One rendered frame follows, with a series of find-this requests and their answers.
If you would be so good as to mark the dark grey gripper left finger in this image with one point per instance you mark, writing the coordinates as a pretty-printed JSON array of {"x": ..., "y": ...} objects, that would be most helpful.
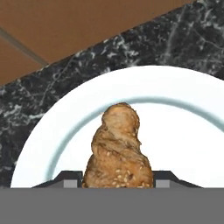
[{"x": 69, "y": 177}]

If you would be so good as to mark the brown seeded croissant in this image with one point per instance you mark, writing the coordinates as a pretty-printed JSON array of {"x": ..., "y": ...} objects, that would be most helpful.
[{"x": 117, "y": 151}]

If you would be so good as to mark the white round plate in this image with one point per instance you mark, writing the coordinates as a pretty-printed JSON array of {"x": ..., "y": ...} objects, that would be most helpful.
[{"x": 178, "y": 137}]

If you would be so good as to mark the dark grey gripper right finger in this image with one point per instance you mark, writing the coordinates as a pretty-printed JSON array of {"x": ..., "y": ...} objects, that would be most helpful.
[{"x": 163, "y": 176}]

